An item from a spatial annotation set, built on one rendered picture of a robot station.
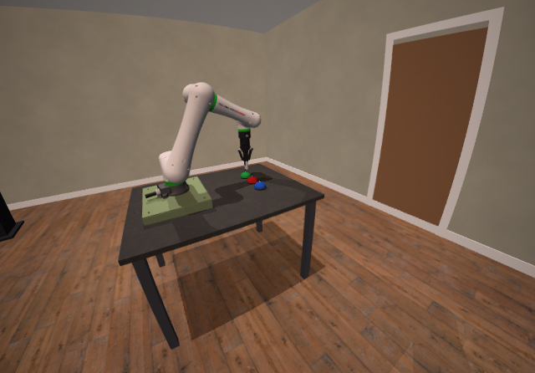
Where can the blue dome bell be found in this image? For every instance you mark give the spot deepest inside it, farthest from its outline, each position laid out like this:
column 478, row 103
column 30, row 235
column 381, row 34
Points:
column 260, row 185

